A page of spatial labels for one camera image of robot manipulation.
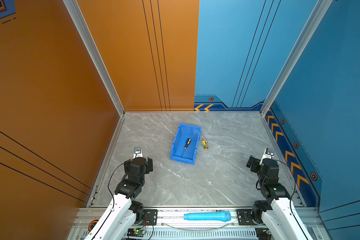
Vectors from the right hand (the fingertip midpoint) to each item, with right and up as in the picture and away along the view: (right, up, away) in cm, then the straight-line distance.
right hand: (258, 158), depth 82 cm
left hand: (-66, 0, 0) cm, 66 cm away
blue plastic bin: (-42, +13, +24) cm, 50 cm away
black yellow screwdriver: (-38, +7, +17) cm, 43 cm away
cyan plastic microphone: (-22, -25, -11) cm, 35 cm away
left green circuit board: (-64, -33, -11) cm, 73 cm away
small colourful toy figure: (-27, +6, +17) cm, 33 cm away
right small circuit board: (-4, -33, -12) cm, 35 cm away
